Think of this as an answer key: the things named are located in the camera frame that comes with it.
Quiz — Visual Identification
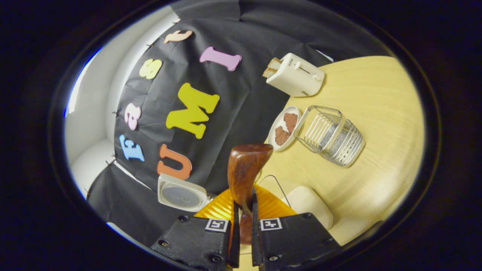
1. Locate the white toaster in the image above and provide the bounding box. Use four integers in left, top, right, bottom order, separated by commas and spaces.
262, 53, 325, 97

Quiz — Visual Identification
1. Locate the brown meat piece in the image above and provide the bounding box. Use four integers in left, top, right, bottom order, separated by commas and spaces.
283, 113, 298, 134
275, 126, 290, 146

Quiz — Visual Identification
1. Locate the metal wire chopstick holder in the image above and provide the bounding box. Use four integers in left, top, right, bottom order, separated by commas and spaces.
294, 105, 365, 167

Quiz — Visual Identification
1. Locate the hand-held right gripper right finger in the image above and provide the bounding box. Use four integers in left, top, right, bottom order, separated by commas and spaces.
251, 184, 341, 271

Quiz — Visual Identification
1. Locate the white round plate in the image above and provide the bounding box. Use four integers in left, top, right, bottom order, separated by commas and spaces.
268, 106, 302, 152

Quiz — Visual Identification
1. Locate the white rice cooker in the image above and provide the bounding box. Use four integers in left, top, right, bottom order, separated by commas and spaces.
157, 173, 209, 213

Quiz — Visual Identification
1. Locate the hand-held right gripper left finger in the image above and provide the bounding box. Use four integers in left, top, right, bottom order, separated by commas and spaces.
151, 186, 240, 271

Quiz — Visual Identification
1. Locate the thin black power cable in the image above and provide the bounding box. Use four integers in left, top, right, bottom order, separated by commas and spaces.
258, 175, 290, 207

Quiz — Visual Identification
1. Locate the brown wooden spoon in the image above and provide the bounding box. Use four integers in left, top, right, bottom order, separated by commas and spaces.
227, 143, 274, 245

